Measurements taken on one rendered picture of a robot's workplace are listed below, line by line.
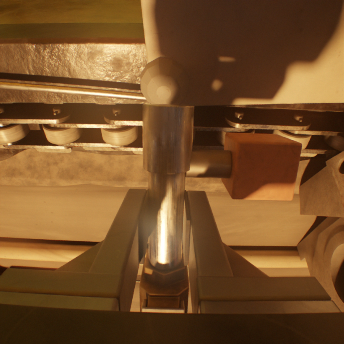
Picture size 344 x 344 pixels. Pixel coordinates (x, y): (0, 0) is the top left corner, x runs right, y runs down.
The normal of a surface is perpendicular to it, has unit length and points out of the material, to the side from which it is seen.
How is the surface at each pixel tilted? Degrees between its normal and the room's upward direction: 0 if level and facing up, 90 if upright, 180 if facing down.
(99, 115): 90
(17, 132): 55
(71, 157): 11
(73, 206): 0
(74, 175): 45
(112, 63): 0
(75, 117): 90
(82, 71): 0
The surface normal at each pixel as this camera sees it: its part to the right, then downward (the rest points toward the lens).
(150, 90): -0.48, 0.57
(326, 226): -1.00, -0.03
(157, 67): -0.37, -0.12
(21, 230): -0.02, 0.67
